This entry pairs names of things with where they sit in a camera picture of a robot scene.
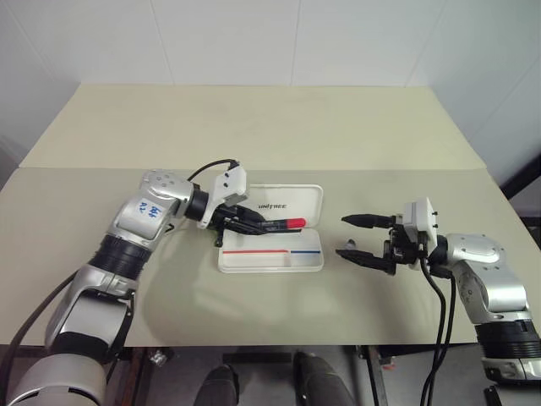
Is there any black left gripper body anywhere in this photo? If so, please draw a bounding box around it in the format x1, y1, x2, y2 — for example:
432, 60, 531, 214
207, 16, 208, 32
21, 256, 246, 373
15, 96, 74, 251
210, 204, 251, 248

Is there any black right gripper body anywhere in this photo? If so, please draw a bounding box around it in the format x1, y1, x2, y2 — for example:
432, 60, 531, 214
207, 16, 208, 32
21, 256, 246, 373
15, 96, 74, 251
382, 214, 424, 268

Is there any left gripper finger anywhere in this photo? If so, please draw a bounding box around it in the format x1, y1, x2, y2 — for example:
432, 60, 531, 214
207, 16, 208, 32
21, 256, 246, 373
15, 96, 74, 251
235, 205, 268, 223
227, 222, 272, 235

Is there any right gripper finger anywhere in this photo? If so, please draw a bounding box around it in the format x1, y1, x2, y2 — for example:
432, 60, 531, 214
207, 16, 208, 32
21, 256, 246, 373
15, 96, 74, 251
334, 248, 396, 278
341, 213, 399, 228

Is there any white Unitree pencil case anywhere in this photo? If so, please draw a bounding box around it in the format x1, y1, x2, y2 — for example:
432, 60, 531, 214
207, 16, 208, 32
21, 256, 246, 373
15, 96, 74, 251
217, 183, 325, 275

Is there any red-capped black marker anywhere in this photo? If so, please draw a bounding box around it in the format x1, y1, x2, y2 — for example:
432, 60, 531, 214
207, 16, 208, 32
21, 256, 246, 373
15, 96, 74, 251
260, 217, 307, 233

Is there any red and blue divider strip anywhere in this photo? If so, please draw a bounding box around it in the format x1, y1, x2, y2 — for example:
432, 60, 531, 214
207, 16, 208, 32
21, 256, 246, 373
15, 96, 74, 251
221, 249, 321, 255

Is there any black table leg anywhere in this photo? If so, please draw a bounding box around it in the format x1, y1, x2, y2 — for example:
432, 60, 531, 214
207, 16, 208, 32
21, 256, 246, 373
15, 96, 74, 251
354, 345, 392, 406

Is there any dark rounded shape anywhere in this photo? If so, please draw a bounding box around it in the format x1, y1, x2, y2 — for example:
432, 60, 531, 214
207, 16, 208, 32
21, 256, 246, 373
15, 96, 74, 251
199, 365, 243, 406
292, 350, 361, 406

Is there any dark furniture piece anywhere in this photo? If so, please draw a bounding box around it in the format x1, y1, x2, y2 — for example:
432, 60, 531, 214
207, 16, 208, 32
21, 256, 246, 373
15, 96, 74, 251
500, 137, 541, 257

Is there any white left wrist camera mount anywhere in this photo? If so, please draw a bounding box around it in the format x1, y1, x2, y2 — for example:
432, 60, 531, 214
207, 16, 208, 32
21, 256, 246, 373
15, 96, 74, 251
196, 163, 249, 230

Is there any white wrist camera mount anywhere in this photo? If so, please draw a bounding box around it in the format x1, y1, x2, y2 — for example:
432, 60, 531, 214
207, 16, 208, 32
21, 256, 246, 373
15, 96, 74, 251
196, 163, 249, 230
401, 197, 441, 272

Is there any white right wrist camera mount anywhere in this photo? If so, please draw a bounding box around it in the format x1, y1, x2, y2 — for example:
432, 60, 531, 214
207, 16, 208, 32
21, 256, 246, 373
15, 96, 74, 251
401, 197, 441, 272

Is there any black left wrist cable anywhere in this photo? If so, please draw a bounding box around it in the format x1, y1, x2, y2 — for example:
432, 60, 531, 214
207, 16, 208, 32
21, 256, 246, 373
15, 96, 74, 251
187, 158, 240, 181

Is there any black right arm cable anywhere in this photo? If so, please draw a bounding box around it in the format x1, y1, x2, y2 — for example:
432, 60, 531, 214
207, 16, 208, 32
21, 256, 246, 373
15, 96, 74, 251
420, 264, 449, 406
433, 270, 458, 406

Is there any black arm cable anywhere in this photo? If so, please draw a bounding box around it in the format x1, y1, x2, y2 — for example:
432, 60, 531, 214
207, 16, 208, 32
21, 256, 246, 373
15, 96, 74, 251
433, 270, 458, 406
0, 272, 82, 371
420, 264, 449, 406

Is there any black table frame bar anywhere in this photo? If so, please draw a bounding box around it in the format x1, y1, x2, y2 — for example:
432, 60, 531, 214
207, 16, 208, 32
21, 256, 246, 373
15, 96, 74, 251
221, 352, 293, 365

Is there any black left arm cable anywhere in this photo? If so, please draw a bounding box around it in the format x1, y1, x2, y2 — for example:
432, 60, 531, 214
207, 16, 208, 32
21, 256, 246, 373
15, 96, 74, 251
0, 272, 82, 371

